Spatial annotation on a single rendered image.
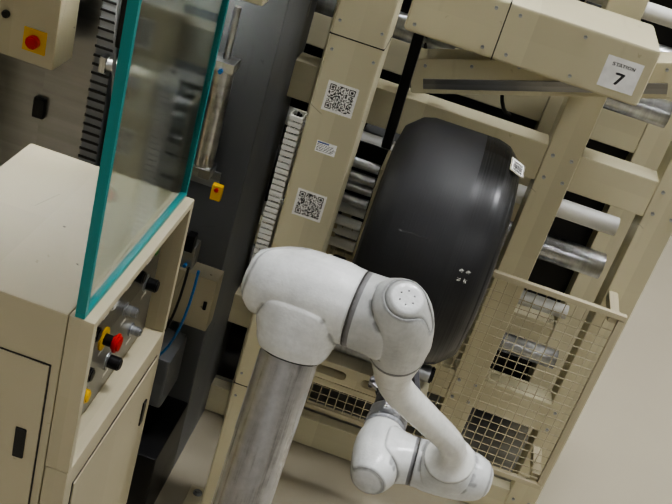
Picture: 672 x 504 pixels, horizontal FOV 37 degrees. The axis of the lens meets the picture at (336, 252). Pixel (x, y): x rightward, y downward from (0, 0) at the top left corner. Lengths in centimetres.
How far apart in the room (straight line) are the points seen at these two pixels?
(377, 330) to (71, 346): 59
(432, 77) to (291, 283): 124
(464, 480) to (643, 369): 286
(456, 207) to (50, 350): 95
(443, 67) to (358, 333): 126
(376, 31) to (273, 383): 95
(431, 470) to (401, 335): 55
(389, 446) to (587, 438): 223
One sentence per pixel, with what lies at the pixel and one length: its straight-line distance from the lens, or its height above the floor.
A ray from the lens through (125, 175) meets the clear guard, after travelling 181.
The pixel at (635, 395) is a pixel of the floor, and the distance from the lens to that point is 468.
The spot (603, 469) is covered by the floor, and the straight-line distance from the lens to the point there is 416.
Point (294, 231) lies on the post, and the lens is 255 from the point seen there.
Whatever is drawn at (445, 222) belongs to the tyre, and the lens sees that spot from 229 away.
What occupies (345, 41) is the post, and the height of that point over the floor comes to 165.
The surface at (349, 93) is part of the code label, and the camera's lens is 238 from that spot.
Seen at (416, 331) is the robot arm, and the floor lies 152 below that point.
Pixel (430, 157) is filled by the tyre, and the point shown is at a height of 146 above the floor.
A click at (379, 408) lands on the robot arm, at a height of 105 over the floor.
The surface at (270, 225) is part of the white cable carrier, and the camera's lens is 257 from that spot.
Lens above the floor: 237
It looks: 30 degrees down
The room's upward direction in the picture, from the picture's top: 17 degrees clockwise
